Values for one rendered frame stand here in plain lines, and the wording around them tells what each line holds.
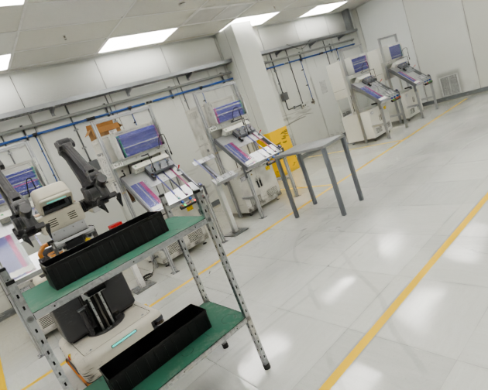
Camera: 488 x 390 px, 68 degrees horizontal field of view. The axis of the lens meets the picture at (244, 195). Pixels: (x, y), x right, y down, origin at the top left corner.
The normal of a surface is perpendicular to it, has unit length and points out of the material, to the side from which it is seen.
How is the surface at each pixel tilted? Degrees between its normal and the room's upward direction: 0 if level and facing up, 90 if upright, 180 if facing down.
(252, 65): 90
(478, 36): 90
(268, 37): 90
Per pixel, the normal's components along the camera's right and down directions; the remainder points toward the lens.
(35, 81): 0.60, -0.05
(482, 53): -0.72, 0.40
